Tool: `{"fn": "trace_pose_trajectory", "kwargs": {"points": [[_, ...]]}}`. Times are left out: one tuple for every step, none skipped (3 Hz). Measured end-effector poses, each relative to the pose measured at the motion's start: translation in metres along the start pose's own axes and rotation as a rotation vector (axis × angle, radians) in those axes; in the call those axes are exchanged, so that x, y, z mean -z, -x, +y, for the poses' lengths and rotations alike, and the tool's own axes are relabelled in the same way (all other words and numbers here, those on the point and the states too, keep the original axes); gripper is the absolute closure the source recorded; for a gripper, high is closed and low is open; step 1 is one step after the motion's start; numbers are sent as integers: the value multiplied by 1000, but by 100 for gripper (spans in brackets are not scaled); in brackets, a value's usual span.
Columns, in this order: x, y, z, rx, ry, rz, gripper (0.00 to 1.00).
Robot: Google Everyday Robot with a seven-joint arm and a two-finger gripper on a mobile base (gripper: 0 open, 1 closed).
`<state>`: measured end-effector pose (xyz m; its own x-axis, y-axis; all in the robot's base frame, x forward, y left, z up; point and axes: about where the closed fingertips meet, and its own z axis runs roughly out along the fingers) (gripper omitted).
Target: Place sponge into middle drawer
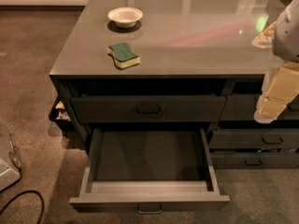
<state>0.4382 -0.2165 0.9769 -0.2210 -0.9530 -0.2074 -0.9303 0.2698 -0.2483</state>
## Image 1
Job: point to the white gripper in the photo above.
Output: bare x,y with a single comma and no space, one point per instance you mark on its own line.
287,34

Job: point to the green and yellow sponge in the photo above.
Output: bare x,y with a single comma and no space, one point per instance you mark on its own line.
123,56

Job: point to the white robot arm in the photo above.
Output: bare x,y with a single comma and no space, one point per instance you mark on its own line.
285,44

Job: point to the top right drawer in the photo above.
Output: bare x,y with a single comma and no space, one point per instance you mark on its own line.
243,106

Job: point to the middle right drawer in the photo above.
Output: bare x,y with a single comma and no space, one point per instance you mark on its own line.
254,138

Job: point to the bottom right drawer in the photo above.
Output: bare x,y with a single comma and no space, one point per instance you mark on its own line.
264,160

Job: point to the dark grey drawer cabinet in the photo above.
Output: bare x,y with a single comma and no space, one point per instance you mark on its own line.
186,47

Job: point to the open middle drawer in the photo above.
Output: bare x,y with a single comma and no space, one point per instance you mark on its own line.
149,172

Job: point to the closed top left drawer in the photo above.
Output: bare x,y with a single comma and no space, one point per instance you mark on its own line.
169,108

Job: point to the black bin with items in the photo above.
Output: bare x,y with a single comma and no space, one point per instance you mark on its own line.
59,116

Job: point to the grey machine base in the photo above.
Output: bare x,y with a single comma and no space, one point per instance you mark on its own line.
10,164

